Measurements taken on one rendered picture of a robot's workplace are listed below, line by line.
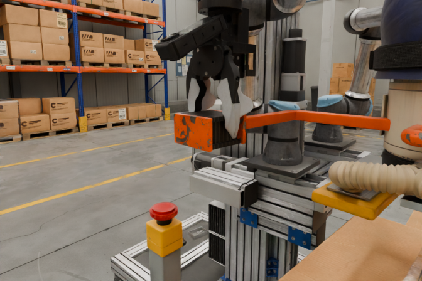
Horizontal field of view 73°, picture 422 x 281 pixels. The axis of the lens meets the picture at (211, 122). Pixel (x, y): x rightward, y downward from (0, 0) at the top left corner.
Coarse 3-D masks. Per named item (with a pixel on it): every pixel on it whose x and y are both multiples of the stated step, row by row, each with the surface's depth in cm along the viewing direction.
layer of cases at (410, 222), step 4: (416, 212) 175; (420, 212) 175; (412, 216) 170; (416, 216) 170; (420, 216) 170; (408, 220) 165; (412, 220) 165; (416, 220) 165; (420, 220) 165; (408, 224) 161; (412, 224) 161; (416, 224) 161; (420, 224) 161; (420, 228) 156
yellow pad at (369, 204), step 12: (324, 192) 49; (336, 192) 49; (348, 192) 47; (372, 192) 47; (324, 204) 48; (336, 204) 46; (348, 204) 45; (360, 204) 44; (372, 204) 44; (384, 204) 46; (360, 216) 44; (372, 216) 43
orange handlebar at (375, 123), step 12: (252, 120) 53; (264, 120) 55; (276, 120) 58; (288, 120) 62; (300, 120) 63; (312, 120) 60; (324, 120) 58; (336, 120) 57; (348, 120) 55; (360, 120) 53; (372, 120) 52; (384, 120) 50; (408, 132) 40; (420, 132) 38; (408, 144) 40; (420, 144) 38
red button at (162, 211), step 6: (156, 204) 73; (162, 204) 73; (168, 204) 73; (174, 204) 73; (150, 210) 71; (156, 210) 70; (162, 210) 70; (168, 210) 70; (174, 210) 71; (156, 216) 69; (162, 216) 69; (168, 216) 69; (174, 216) 71; (156, 222) 72; (162, 222) 70; (168, 222) 71
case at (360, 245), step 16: (352, 224) 81; (368, 224) 81; (384, 224) 81; (400, 224) 81; (336, 240) 73; (352, 240) 73; (368, 240) 73; (384, 240) 73; (400, 240) 73; (416, 240) 73; (320, 256) 67; (336, 256) 67; (352, 256) 67; (368, 256) 67; (384, 256) 67; (400, 256) 67; (416, 256) 67; (288, 272) 61; (304, 272) 61; (320, 272) 61; (336, 272) 61; (352, 272) 61; (368, 272) 61; (384, 272) 61; (400, 272) 61; (416, 272) 61
